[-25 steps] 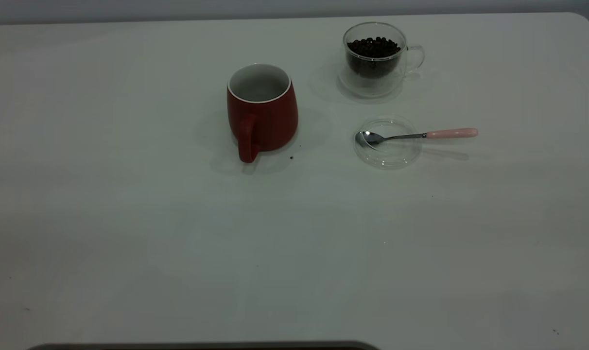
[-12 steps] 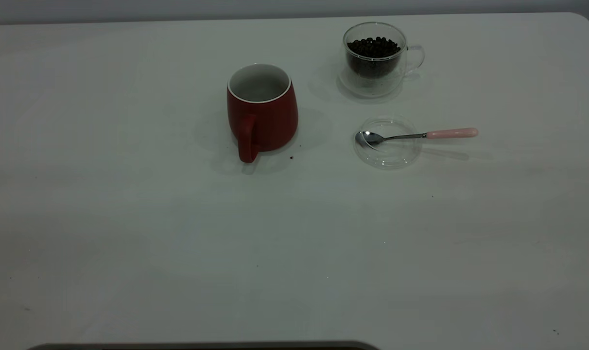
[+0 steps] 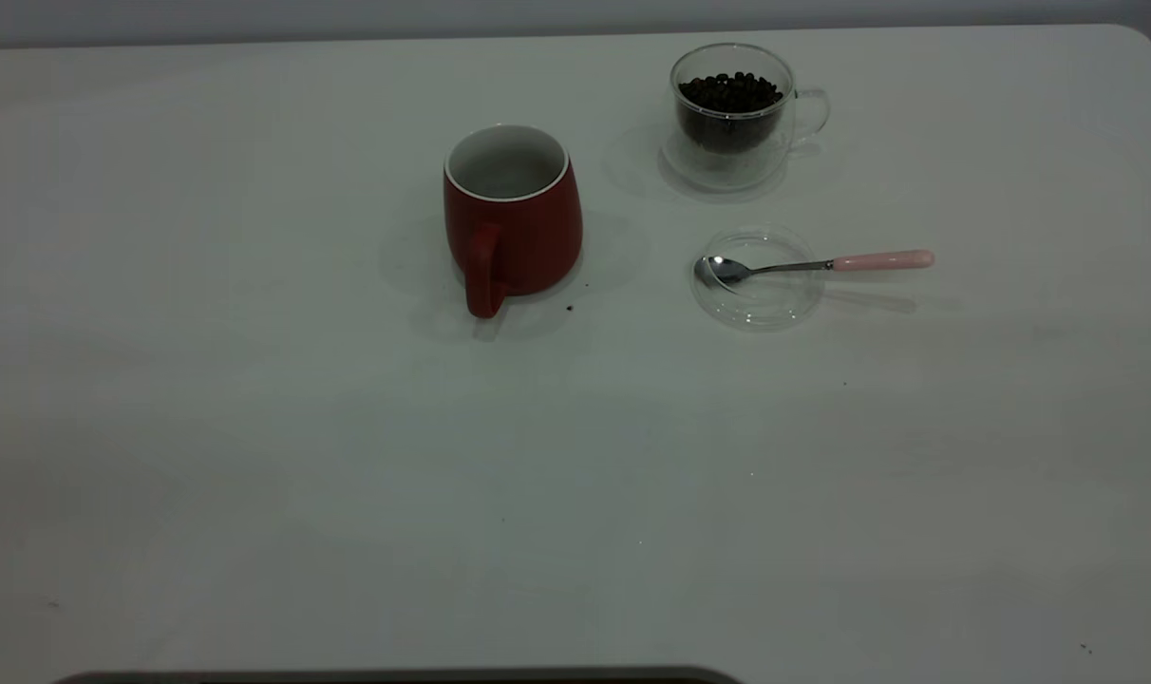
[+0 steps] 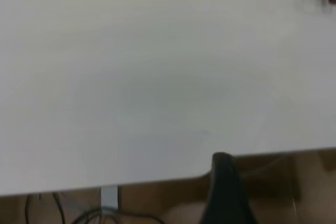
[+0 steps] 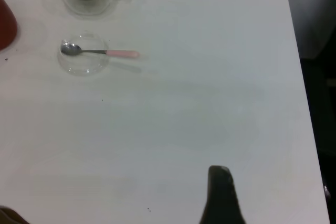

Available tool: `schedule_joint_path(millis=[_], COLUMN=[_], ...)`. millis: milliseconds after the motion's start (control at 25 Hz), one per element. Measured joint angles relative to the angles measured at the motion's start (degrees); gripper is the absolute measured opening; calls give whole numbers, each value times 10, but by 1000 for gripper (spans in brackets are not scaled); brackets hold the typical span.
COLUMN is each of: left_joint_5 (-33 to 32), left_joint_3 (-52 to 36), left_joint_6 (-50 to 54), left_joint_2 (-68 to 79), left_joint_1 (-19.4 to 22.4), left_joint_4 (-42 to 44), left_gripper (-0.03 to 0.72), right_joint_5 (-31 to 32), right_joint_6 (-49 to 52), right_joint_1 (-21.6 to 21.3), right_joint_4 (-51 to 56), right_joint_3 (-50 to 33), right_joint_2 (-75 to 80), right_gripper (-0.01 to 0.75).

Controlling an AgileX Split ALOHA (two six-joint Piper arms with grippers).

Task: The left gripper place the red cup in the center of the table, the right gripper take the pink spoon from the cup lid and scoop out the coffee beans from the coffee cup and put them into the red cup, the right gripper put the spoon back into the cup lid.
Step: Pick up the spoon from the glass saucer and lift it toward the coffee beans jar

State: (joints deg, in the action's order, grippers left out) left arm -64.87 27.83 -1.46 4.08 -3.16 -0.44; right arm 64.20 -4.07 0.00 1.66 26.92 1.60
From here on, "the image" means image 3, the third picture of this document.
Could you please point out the red ceramic mug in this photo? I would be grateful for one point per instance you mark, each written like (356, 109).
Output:
(528, 237)

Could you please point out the double-walled clear glass cup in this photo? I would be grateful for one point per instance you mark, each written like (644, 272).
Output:
(727, 161)

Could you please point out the pile of coffee beans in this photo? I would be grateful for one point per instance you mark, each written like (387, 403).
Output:
(730, 104)

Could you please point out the round clear glass dish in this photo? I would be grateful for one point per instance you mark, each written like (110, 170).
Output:
(756, 299)

